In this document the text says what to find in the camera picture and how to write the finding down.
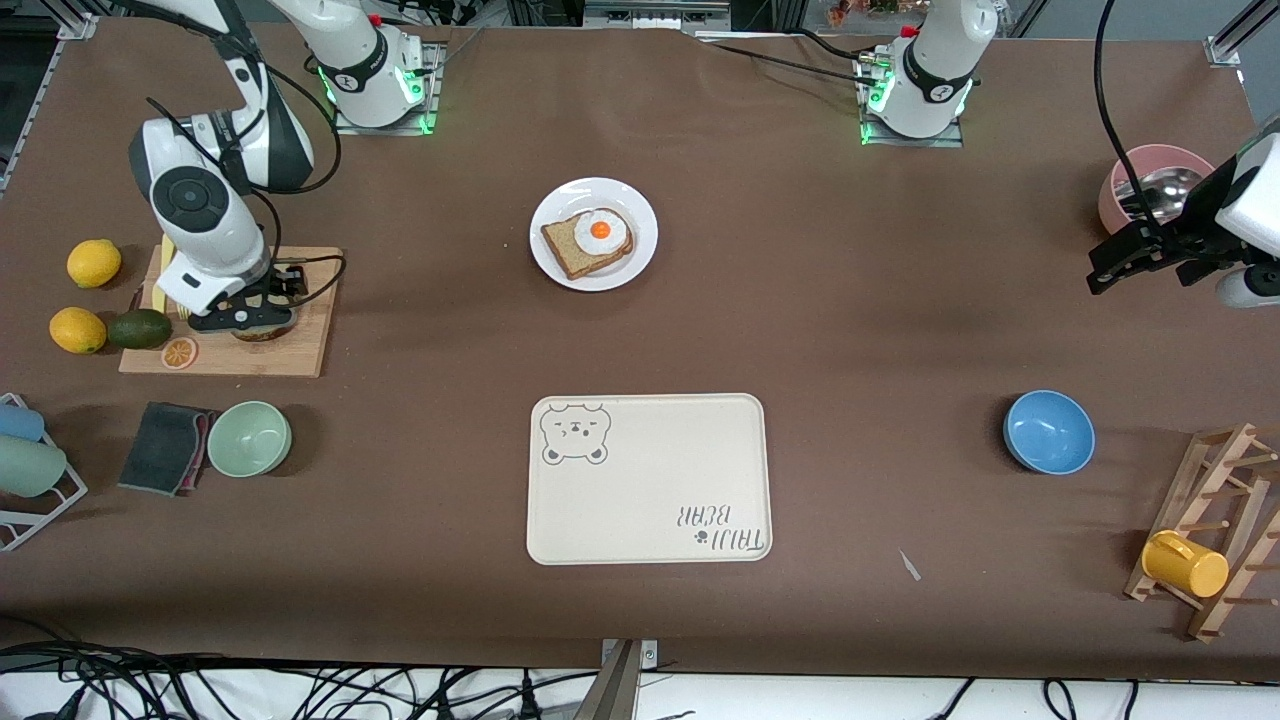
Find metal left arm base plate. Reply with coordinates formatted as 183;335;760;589
855;50;966;149

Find yellow cup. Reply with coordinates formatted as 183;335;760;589
1141;529;1231;600

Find light blue cup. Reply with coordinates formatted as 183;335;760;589
0;402;47;443

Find pink bowl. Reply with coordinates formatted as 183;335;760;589
1098;143;1217;237

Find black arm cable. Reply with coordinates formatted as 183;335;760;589
1093;0;1171;246
145;60;347;306

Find grey metal equipment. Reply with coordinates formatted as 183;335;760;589
582;0;733;31

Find black table cable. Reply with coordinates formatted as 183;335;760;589
695;35;881;89

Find cream bear print tray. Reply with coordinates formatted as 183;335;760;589
526;392;774;567

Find metal ladle spoon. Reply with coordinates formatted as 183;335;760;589
1116;167;1203;223

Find blue bowl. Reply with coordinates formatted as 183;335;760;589
1002;389;1097;476

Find pale green bowl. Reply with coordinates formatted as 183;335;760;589
206;400;294;479

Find fried egg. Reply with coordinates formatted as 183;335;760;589
573;208;631;256

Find wooden cutting board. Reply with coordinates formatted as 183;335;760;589
118;246;343;379

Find grey folded cloth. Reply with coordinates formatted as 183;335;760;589
117;401;216;498

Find wooden cup rack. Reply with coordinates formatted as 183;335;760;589
1123;421;1280;643

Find white round plate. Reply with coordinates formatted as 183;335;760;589
529;177;660;293

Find dark green avocado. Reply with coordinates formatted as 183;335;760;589
106;308;173;351

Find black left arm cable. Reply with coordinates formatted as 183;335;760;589
1093;0;1171;246

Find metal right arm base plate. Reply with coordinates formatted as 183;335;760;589
332;42;443;137

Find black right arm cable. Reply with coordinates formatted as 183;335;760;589
145;60;347;306

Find black cable tangle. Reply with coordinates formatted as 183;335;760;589
0;640;601;720

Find yellow plastic knife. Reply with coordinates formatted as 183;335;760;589
150;234;176;314

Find white wire rack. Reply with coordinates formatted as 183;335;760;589
0;392;89;553

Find teal green cup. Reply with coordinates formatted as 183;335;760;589
0;436;69;499

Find yellow lemon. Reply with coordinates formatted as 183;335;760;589
66;239;123;290
49;306;108;356

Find grey metal bar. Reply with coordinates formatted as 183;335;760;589
573;638;661;720

